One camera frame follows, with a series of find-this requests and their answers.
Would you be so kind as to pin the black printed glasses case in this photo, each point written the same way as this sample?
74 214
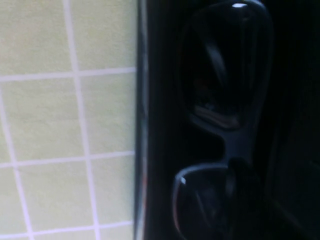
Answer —
160 125

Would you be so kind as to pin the black framed glasses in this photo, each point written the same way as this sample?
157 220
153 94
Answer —
237 142

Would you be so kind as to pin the green checked tablecloth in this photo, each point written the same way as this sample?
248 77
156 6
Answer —
62 120

